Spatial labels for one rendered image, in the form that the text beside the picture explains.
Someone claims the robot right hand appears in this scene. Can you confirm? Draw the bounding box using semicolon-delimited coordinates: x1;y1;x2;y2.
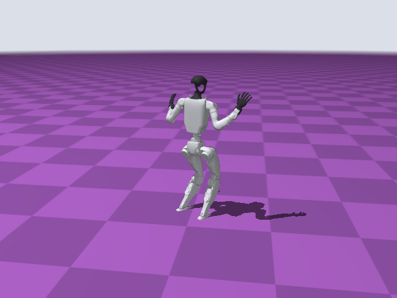
233;92;252;115

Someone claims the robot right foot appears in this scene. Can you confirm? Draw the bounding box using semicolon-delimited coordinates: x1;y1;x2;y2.
197;213;211;220

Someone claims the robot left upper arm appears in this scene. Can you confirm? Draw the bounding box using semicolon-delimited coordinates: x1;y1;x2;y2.
167;98;186;124

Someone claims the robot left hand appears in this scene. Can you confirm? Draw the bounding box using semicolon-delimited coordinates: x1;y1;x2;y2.
169;94;176;109

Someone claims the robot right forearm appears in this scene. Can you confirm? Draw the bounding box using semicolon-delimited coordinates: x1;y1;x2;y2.
215;108;240;128

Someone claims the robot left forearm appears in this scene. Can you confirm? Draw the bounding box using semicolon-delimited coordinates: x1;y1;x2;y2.
166;107;173;120

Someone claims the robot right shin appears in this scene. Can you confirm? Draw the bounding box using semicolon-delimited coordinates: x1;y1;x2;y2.
200;179;220;217

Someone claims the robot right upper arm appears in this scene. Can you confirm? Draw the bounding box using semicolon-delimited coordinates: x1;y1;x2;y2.
206;101;223;131

